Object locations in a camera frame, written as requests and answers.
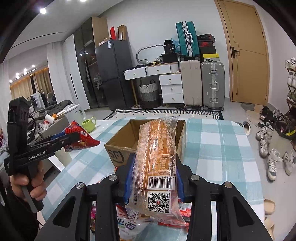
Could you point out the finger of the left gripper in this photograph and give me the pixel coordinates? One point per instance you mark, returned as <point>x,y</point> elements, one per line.
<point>56,142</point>

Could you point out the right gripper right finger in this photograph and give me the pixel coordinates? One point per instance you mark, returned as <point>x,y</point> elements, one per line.
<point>236,220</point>

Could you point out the red crisp snack bag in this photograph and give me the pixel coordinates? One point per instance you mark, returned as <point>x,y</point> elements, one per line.
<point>85,142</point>

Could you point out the orange bread package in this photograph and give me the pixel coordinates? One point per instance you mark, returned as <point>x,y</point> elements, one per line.
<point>154,178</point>

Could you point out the left hand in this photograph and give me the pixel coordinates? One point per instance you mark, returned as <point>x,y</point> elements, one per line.
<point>38,192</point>

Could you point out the white noodle snack bag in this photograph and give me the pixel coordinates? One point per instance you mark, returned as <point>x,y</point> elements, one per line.
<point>128,229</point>

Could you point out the green watering can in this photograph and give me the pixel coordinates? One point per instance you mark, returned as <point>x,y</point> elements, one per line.
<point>89,124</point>

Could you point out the SF cardboard box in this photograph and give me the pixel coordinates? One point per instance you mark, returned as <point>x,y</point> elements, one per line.
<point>124,142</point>

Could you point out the plaid teal tablecloth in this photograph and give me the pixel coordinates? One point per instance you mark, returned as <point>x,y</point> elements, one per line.
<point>217,150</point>

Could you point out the black refrigerator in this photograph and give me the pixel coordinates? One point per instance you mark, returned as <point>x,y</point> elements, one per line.
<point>113,59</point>

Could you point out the woven laundry basket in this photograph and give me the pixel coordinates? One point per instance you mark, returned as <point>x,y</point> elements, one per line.
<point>150,95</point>

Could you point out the white drawer desk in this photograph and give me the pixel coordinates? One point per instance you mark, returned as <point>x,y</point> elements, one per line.
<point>170,80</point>

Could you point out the silver suitcase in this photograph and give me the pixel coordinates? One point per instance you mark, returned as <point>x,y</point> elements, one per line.
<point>213,84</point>

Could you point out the beige suitcase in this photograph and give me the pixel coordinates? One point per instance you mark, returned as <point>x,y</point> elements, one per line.
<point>192,82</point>

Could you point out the teal suitcase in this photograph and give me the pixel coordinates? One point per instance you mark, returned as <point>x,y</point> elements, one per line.
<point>188,42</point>

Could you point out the shoe rack with shoes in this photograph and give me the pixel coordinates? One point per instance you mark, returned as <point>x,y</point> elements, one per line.
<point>290,115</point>

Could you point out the stacked shoe boxes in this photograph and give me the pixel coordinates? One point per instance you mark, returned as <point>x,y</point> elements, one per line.
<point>206,44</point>

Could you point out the wooden door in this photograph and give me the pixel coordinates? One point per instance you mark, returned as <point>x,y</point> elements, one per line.
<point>247,52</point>

